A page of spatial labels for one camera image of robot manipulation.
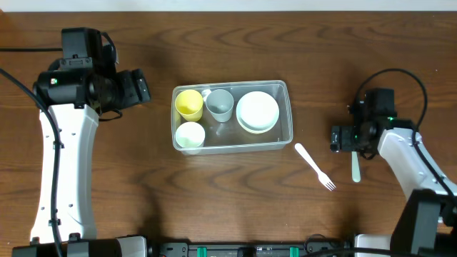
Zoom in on light blue plastic bowl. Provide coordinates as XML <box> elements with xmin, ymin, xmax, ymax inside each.
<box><xmin>236</xmin><ymin>116</ymin><xmax>279</xmax><ymax>134</ymax></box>

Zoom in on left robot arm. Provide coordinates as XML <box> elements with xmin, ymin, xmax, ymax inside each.
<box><xmin>12</xmin><ymin>28</ymin><xmax>151</xmax><ymax>256</ymax></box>

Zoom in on clear plastic container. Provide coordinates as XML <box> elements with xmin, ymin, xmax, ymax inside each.
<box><xmin>171</xmin><ymin>80</ymin><xmax>293</xmax><ymax>155</ymax></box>

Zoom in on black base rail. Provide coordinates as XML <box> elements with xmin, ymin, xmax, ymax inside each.
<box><xmin>146</xmin><ymin>238</ymin><xmax>350</xmax><ymax>257</ymax></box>

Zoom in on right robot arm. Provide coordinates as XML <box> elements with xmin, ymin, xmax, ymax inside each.
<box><xmin>330</xmin><ymin>89</ymin><xmax>456</xmax><ymax>256</ymax></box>

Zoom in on pale green plastic spoon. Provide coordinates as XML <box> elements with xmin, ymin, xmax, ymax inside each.
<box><xmin>351</xmin><ymin>151</ymin><xmax>361</xmax><ymax>183</ymax></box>

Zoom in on white plastic bowl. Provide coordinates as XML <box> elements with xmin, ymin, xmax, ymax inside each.
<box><xmin>236</xmin><ymin>91</ymin><xmax>279</xmax><ymax>129</ymax></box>

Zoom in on grey plastic cup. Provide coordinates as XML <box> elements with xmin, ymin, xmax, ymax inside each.
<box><xmin>206</xmin><ymin>89</ymin><xmax>234</xmax><ymax>123</ymax></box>

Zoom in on yellow plastic cup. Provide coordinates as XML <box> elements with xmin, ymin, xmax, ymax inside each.
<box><xmin>175</xmin><ymin>89</ymin><xmax>204</xmax><ymax>122</ymax></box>

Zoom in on white plastic fork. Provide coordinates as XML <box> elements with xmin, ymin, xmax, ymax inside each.
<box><xmin>294</xmin><ymin>143</ymin><xmax>336</xmax><ymax>191</ymax></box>

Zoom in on white plastic cup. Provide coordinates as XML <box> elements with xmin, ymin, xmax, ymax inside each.
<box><xmin>175</xmin><ymin>122</ymin><xmax>206</xmax><ymax>148</ymax></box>

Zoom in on left black cable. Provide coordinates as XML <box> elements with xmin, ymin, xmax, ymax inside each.
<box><xmin>0</xmin><ymin>46</ymin><xmax>65</xmax><ymax>257</ymax></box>

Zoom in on yellow plastic bowl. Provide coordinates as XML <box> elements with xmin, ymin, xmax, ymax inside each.
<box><xmin>239</xmin><ymin>124</ymin><xmax>275</xmax><ymax>134</ymax></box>

